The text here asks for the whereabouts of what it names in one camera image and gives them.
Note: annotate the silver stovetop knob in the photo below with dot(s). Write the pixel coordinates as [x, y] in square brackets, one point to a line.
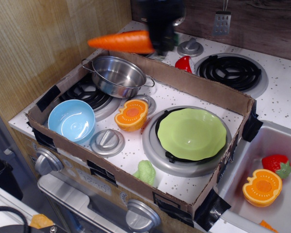
[149, 100]
[107, 143]
[190, 48]

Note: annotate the black burner back right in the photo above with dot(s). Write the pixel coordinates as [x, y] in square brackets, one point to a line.
[236, 72]

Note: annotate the hanging round steel strainer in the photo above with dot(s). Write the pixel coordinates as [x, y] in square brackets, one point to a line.
[180, 20]

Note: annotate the orange toy carrot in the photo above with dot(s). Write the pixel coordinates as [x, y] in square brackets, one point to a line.
[132, 42]

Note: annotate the orange half on stove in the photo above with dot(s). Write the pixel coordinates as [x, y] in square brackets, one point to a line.
[132, 116]

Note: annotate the silver stovetop knob front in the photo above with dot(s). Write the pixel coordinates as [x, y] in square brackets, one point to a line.
[107, 143]

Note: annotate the silver oven door handle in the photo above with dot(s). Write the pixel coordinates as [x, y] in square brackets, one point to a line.
[83, 213]

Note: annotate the silver stovetop knob back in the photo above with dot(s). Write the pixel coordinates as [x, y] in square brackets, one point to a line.
[190, 48]

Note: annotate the silver sink basin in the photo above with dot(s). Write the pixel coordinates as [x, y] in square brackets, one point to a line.
[243, 217]

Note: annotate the silver oven knob right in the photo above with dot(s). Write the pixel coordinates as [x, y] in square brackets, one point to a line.
[140, 218]

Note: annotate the red strawberry in sink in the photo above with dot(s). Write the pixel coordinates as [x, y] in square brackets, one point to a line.
[277, 163]

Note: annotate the silver stovetop knob middle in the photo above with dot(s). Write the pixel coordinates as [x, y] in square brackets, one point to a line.
[149, 100]

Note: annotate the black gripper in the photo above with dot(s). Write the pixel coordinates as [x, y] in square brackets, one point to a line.
[156, 13]

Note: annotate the light blue bowl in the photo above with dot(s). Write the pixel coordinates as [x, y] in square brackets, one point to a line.
[73, 119]

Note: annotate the light green plate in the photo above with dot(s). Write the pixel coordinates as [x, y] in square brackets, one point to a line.
[191, 133]

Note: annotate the small steel pot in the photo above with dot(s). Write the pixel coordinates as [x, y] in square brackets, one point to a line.
[117, 77]

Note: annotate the black burner front left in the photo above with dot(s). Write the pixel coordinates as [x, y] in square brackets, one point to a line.
[86, 91]

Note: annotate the light green toy vegetable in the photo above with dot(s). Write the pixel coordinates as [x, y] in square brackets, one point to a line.
[145, 172]

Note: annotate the silver oven knob left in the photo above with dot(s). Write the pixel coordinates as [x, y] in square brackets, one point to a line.
[47, 162]

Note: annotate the orange object bottom left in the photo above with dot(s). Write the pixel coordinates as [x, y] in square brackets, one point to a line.
[40, 221]

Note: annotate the silver oven knob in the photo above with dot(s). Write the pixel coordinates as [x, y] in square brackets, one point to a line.
[140, 218]
[47, 162]

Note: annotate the orange half in sink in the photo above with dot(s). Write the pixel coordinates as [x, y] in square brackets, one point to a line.
[263, 188]

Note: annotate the orange piece in sink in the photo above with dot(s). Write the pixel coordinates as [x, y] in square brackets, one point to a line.
[266, 225]

